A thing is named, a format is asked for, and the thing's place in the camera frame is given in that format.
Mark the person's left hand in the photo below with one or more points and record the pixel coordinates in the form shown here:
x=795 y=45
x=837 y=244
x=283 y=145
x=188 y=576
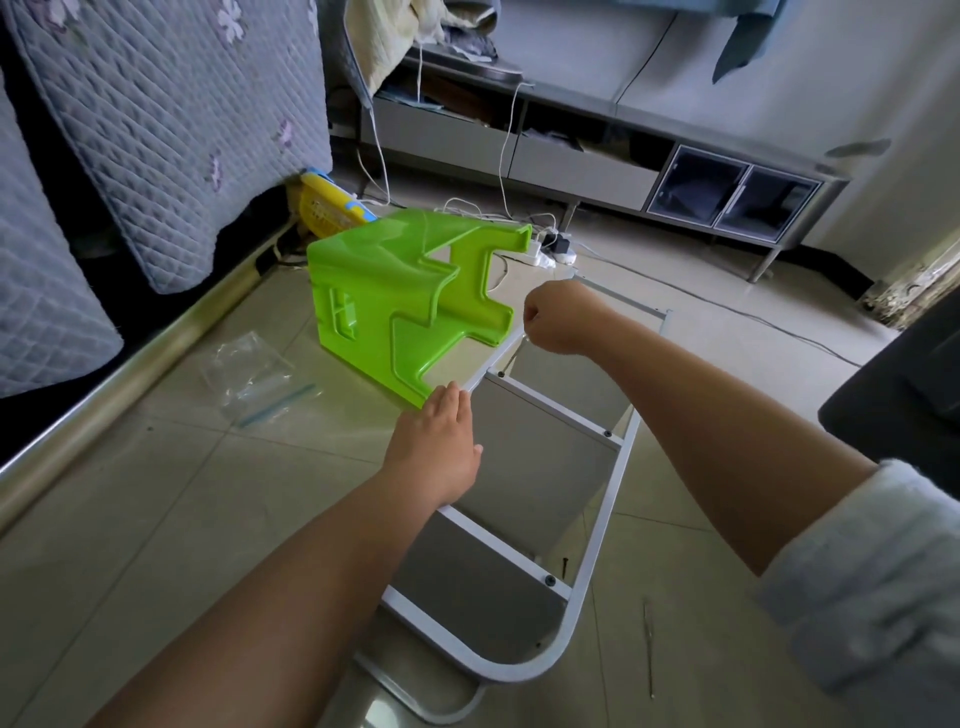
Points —
x=435 y=450

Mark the person's right hand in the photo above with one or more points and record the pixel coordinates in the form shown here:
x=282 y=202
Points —
x=563 y=318

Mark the white wooden board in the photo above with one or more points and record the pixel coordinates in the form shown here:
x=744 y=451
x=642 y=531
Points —
x=473 y=593
x=540 y=465
x=578 y=387

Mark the white metal frame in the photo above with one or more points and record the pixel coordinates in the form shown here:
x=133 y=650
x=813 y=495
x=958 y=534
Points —
x=600 y=525
x=413 y=702

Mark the clear plastic screw bag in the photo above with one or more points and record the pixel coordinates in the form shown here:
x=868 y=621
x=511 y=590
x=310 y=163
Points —
x=258 y=378

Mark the person's right forearm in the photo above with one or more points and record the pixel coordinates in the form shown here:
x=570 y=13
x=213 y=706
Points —
x=735 y=435

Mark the person's left forearm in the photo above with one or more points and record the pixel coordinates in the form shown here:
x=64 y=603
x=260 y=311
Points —
x=270 y=615

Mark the person's white shirt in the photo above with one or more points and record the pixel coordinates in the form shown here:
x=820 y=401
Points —
x=885 y=600

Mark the white power strip with plugs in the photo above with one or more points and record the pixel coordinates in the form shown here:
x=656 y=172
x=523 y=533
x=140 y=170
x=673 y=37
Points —
x=558 y=245

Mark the green plastic stool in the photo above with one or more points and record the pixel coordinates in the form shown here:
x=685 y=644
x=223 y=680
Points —
x=375 y=300

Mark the grey marble TV cabinet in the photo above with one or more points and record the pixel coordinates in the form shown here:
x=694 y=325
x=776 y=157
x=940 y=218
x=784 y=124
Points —
x=600 y=143

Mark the yellow plastic basket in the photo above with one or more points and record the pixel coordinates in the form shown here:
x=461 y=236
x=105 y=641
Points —
x=327 y=203

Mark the blue cloth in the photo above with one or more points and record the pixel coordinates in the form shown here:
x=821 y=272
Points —
x=720 y=23

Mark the pile of pale cloth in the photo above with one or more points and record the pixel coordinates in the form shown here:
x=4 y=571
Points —
x=390 y=30

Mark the patterned beige curtain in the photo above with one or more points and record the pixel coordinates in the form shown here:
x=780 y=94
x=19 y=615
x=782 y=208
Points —
x=915 y=285

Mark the grey sofa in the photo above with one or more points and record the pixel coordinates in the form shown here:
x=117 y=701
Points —
x=908 y=398

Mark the grey textured furniture cover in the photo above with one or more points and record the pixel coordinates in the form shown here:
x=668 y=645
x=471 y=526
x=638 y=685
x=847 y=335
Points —
x=135 y=150

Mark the chrome metal base rail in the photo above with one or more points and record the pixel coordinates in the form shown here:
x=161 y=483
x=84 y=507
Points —
x=120 y=390

